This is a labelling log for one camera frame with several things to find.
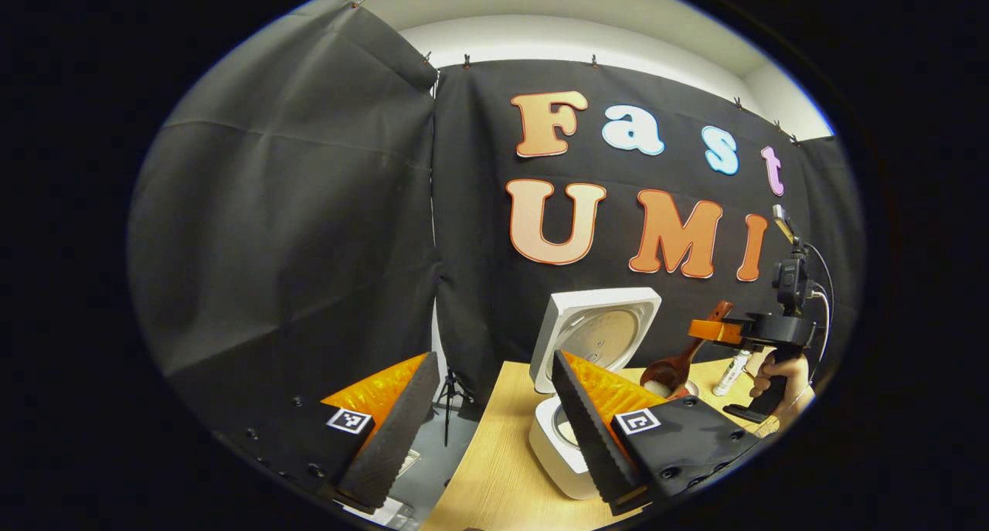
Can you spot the brown wooden spoon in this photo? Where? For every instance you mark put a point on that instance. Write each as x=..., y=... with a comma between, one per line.
x=672, y=369

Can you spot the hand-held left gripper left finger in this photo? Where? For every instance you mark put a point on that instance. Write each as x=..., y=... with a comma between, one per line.
x=394, y=438

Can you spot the black backdrop cloth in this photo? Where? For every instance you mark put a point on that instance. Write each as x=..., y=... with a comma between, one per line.
x=270, y=245

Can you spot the white rice cooker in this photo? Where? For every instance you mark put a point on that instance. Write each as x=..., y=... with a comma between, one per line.
x=603, y=330

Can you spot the white drink bottle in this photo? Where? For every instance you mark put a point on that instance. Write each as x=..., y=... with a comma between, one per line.
x=730, y=372

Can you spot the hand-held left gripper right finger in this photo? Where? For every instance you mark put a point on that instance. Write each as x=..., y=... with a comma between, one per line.
x=591, y=438

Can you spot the black tripod stand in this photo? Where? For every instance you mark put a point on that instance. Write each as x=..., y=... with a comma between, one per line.
x=450, y=396

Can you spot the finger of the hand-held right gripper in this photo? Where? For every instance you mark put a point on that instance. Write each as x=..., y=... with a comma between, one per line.
x=715, y=331

